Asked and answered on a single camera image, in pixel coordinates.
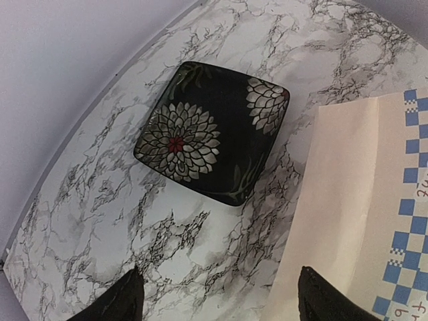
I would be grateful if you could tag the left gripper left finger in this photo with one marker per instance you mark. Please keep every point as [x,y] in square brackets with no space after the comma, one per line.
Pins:
[122,301]

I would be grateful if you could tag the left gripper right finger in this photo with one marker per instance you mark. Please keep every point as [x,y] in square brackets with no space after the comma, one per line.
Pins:
[318,300]

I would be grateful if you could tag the blue checkered paper bag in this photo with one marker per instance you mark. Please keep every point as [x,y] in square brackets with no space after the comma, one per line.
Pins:
[361,217]

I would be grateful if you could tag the black floral square plate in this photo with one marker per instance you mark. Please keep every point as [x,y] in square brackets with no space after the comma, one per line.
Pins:
[212,130]

